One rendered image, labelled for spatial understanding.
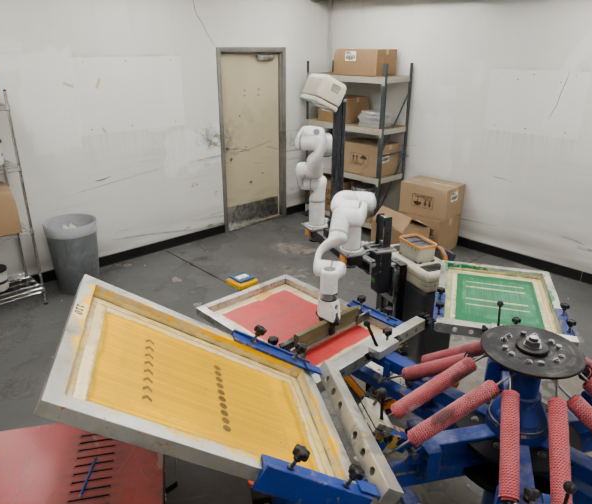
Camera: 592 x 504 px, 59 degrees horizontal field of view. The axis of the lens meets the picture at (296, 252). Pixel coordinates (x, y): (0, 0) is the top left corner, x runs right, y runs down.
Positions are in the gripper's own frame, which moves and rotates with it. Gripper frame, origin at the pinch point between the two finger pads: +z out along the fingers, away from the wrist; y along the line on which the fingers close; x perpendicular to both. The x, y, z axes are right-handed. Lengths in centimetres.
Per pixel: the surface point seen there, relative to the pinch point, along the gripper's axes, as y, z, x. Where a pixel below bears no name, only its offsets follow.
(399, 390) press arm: -40.4, 9.9, 1.5
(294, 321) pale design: 22.2, 5.8, -0.8
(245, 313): 44.1, 5.8, 11.3
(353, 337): -6.3, 5.9, -10.4
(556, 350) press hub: -91, -29, -4
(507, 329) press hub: -75, -29, -5
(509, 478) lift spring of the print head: -98, -12, 36
